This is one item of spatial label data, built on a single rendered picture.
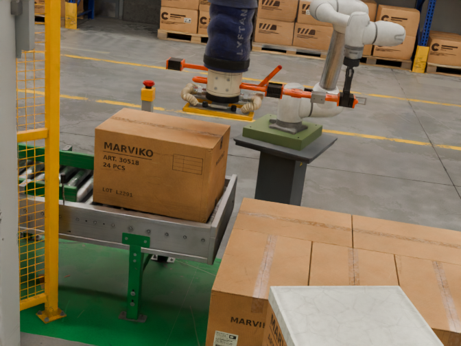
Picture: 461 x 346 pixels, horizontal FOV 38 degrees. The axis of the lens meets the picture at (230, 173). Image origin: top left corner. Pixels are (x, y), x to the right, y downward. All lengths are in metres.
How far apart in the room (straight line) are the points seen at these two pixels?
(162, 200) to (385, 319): 1.70
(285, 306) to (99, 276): 2.17
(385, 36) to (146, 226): 1.44
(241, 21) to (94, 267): 1.70
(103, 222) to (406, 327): 1.83
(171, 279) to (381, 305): 2.11
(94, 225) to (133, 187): 0.27
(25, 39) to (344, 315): 1.45
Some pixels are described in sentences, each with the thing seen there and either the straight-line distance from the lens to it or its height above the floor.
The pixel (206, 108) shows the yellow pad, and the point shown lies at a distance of 3.24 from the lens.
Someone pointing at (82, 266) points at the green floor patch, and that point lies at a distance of 4.01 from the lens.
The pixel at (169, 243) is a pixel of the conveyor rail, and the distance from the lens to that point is 3.27.
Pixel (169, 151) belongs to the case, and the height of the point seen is 0.90.
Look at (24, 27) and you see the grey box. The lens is 2.50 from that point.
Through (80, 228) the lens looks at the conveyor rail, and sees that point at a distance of 3.38.
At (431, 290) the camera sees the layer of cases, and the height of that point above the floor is 0.54.
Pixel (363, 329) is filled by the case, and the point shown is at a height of 1.02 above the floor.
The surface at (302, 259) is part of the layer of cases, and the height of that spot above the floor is 0.54.
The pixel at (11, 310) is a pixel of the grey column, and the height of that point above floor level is 0.43.
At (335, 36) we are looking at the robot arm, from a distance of 3.83.
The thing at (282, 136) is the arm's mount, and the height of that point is 0.81.
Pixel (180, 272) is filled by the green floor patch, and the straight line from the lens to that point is 3.97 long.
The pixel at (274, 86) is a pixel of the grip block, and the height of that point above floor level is 1.23.
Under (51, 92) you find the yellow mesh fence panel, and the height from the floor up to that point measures 1.18.
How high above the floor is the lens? 2.02
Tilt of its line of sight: 22 degrees down
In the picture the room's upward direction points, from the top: 6 degrees clockwise
